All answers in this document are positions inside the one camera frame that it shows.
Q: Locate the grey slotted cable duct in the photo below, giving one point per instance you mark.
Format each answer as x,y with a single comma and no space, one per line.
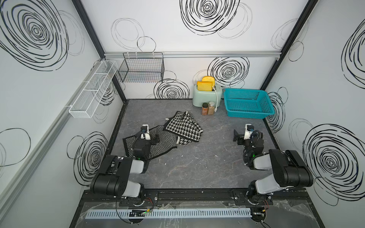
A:
170,213

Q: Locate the black wire wall basket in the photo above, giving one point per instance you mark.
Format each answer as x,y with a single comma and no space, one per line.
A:
142,67

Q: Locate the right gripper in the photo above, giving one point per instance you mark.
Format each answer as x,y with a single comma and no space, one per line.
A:
236,135

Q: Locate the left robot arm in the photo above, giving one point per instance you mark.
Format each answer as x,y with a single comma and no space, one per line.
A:
112,178

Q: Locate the yellow toast slice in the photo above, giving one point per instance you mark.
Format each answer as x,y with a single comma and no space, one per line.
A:
209,79
205,86

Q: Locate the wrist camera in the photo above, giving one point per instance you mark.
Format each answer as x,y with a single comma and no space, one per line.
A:
145,132
249,129

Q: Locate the black white knitted scarf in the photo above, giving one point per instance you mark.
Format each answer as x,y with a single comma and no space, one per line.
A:
181,129

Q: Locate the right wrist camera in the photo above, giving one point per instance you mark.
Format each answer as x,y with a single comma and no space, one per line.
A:
249,129

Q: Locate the mint green toaster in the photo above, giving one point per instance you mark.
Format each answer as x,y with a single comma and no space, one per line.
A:
200,97

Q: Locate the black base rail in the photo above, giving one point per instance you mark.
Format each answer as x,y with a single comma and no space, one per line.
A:
155,197

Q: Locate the front yellow toast slice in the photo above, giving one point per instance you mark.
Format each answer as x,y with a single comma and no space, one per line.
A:
205,86

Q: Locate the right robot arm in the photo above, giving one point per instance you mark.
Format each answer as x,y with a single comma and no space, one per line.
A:
288,168

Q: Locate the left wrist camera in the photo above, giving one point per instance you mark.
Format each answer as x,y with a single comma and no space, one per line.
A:
145,132

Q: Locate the rear yellow toast slice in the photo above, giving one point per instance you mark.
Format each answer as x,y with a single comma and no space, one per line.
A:
209,79

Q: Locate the silver lid spice jar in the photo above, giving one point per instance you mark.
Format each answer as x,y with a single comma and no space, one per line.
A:
211,108

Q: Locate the teal plastic basket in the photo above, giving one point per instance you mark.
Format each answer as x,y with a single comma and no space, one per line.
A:
247,103

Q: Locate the white wire wall shelf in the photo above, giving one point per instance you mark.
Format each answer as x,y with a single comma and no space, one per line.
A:
97,91

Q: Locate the dark lid spice jar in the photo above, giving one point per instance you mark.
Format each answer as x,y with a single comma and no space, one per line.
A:
205,108

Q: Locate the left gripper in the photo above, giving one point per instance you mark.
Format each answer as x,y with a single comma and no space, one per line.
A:
137,140

